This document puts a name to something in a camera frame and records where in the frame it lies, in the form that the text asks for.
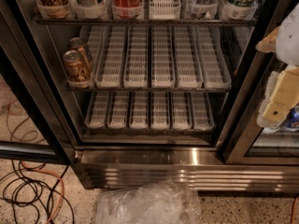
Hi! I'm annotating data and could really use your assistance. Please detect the bottom shelf tray four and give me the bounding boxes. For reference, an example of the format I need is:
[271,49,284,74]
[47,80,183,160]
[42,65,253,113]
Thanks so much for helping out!
[151,91,170,130]

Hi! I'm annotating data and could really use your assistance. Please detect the shelf tray two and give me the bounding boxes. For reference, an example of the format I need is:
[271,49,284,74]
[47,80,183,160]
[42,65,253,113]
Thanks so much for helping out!
[107,91,129,129]
[95,26,127,89]

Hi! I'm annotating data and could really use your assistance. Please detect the stainless steel fridge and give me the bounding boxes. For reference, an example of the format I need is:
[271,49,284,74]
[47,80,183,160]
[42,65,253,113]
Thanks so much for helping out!
[6,0,299,194]

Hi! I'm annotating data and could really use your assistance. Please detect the shelf tray five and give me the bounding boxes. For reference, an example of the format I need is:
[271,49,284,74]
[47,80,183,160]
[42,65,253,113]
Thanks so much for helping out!
[173,27,203,89]
[172,92,192,130]

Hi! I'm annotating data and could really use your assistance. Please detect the shelf tray three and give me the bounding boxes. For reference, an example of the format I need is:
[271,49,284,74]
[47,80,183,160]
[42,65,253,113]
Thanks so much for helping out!
[129,91,149,129]
[123,26,149,88]

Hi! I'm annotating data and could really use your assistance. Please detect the middle shelf tray five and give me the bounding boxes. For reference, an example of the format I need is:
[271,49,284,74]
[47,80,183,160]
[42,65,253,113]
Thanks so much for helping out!
[173,27,203,89]

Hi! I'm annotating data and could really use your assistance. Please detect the open glass fridge door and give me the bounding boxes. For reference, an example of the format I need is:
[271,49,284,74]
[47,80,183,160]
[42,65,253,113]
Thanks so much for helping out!
[0,0,76,164]

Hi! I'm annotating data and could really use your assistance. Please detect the orange can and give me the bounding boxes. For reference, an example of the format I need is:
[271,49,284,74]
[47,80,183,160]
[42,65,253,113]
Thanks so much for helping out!
[67,37,93,71]
[63,50,91,82]

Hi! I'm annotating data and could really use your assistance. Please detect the shelf tray four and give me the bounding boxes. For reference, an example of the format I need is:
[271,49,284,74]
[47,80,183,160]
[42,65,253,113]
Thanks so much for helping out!
[151,26,175,88]
[151,91,170,130]

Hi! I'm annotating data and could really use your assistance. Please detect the empty top shelf tray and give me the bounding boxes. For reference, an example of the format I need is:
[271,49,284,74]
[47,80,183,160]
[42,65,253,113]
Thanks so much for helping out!
[149,0,181,20]

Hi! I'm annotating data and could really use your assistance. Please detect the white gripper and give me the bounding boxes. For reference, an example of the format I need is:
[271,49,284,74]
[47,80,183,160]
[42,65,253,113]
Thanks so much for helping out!
[256,4,299,123]

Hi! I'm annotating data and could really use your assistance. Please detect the bottom shelf tray six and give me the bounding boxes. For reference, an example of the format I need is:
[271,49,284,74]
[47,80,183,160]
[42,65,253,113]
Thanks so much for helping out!
[191,92,214,131]

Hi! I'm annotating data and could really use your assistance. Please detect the black cable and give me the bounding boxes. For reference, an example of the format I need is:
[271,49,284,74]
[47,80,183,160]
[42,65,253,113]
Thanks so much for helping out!
[0,160,76,224]

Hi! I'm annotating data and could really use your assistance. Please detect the middle shelf tray three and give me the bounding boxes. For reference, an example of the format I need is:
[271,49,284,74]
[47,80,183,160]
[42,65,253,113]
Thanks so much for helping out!
[123,26,149,88]

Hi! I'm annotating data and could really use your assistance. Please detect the bottom shelf tray three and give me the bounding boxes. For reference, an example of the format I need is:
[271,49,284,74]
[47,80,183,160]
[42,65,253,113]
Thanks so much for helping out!
[129,91,149,129]

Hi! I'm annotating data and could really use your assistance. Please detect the middle shelf tray four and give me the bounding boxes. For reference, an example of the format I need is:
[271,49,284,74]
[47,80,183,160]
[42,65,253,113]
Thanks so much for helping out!
[151,26,175,88]

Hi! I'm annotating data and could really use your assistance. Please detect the bottom shelf tray one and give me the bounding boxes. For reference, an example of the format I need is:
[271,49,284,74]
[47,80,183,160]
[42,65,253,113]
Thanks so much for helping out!
[85,91,110,129]

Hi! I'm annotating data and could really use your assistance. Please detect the clear plastic bag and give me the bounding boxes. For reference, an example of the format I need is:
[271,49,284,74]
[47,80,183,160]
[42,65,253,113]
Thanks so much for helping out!
[96,180,202,224]

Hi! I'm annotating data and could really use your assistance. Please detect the bottom shelf tray five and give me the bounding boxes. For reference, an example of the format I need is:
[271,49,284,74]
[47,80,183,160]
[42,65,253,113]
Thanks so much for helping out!
[172,92,192,130]

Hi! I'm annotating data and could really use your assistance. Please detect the orange cable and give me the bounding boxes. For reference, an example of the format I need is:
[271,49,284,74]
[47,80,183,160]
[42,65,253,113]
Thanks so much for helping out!
[20,161,65,224]

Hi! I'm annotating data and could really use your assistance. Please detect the middle shelf tray two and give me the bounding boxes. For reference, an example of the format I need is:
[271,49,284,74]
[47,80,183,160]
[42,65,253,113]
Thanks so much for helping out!
[95,26,127,89]

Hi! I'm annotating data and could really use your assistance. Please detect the bottom shelf tray two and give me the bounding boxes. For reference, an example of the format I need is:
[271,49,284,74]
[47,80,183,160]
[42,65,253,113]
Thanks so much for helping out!
[107,91,129,129]

